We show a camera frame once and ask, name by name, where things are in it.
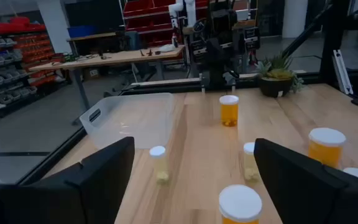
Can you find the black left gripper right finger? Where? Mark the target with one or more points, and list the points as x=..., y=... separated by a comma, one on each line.
x=315, y=199

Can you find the cardboard box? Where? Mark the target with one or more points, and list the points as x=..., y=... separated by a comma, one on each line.
x=91, y=73

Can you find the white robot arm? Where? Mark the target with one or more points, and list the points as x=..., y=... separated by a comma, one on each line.
x=189, y=12

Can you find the blue storage bin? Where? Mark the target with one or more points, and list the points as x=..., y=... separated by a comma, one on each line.
x=81, y=31

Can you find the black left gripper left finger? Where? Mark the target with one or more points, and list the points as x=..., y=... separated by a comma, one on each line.
x=73, y=199

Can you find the wooden workbench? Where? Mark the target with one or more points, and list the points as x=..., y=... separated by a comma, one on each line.
x=120, y=57

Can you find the white column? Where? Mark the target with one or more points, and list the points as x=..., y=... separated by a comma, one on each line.
x=294, y=18

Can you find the silver aluminium extrusion piece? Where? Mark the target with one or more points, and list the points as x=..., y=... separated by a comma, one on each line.
x=342, y=73

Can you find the potted succulent plant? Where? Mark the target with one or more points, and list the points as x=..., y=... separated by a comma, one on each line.
x=275, y=87

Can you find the clear plastic bin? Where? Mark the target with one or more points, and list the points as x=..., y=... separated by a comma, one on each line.
x=129, y=121

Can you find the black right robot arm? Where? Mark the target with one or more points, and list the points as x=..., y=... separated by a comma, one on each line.
x=224, y=23

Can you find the black overhead station frame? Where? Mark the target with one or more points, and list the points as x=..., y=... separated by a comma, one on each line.
x=332, y=37

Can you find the large orange pill bottle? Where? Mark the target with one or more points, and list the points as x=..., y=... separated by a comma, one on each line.
x=228, y=112
x=239, y=202
x=325, y=152

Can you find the red bin shelving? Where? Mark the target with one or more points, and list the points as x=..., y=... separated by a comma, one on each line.
x=148, y=18

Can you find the storage rack with bins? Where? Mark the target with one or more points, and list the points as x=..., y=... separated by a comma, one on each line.
x=11, y=71

